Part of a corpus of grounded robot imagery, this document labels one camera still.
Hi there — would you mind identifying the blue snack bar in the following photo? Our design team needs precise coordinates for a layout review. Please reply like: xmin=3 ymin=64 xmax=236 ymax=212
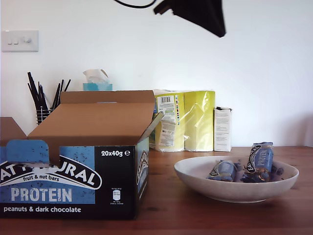
xmin=206 ymin=160 xmax=238 ymax=182
xmin=241 ymin=141 xmax=274 ymax=184

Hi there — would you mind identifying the black blue snackbar carton box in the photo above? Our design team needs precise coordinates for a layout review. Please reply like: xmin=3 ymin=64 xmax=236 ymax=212
xmin=0 ymin=90 xmax=165 ymax=220

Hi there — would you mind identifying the small white carton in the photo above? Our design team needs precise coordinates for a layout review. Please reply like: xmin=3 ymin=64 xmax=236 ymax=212
xmin=214 ymin=106 xmax=233 ymax=152

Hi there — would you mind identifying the teal tissue box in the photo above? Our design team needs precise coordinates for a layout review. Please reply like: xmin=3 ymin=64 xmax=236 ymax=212
xmin=82 ymin=69 xmax=113 ymax=92

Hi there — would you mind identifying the white plate with blue flowers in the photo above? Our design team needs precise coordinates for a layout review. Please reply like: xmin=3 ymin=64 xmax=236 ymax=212
xmin=174 ymin=156 xmax=300 ymax=204

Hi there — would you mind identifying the yellow paper towel pack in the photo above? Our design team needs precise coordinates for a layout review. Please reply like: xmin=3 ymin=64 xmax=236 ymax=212
xmin=149 ymin=88 xmax=216 ymax=152

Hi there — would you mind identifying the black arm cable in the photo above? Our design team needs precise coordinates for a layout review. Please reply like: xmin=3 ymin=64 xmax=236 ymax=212
xmin=113 ymin=0 xmax=157 ymax=8

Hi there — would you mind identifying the white wall light switch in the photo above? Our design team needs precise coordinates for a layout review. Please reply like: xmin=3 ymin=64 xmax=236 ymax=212
xmin=1 ymin=29 xmax=39 ymax=53

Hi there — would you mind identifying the wire straw holder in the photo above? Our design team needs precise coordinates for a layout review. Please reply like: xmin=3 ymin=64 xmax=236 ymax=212
xmin=36 ymin=107 xmax=54 ymax=123

